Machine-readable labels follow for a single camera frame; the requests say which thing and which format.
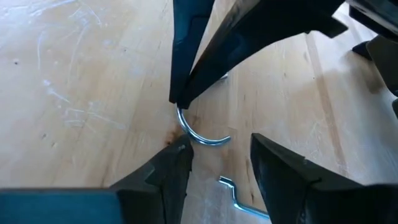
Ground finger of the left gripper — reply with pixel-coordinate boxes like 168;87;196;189
177;0;348;110
169;0;215;103

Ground straight silver peg hook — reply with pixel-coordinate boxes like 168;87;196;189
219;175;271;220

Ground curved silver peg hook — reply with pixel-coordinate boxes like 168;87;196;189
176;73;231;146

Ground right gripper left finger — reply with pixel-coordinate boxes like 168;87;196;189
110;134;194;224

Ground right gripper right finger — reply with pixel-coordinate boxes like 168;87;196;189
250;133;398;224

